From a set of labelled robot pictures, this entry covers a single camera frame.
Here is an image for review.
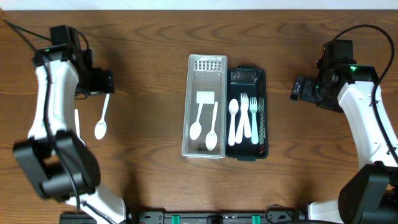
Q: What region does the white fork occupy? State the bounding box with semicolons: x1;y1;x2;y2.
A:
249;97;259;144
241;93;252;138
235;103;246;144

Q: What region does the white label in clear basket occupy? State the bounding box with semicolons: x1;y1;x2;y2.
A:
196;91;215;105

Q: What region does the black plastic basket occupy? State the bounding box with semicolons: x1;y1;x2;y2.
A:
226;65;269;161

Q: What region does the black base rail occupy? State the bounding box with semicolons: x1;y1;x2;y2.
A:
58;210;307;224

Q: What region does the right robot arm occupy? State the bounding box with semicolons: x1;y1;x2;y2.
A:
290;40;397;223

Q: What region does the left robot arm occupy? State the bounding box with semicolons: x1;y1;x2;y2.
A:
13;25;129;223

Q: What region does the white spoon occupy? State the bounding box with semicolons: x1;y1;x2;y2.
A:
189;103;203;141
228;99;239;146
74;109;86;145
95;93;110;140
205;101;218;151

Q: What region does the clear plastic basket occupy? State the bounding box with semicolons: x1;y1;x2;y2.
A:
182;54;228;159

